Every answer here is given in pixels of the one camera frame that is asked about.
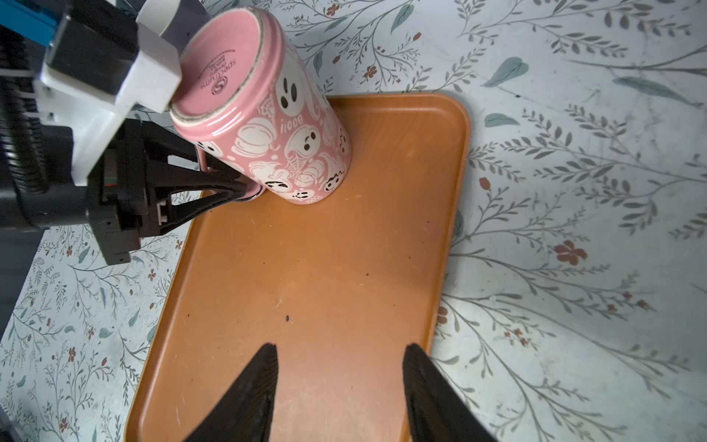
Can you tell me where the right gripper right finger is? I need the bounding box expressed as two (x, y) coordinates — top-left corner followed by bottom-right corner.
(402, 344), (495, 442)

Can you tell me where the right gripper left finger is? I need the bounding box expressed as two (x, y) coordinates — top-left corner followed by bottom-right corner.
(186, 344), (279, 442)

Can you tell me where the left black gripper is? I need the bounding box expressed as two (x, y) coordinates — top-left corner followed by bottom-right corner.
(86, 119), (247, 265)

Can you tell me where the pink ghost pattern mug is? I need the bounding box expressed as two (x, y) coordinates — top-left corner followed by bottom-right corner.
(169, 7), (353, 204)

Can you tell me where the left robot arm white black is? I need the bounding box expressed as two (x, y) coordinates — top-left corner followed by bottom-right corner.
(1, 1), (248, 265)

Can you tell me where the orange plastic tray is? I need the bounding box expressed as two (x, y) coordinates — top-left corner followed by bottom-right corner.
(125, 93), (471, 441)

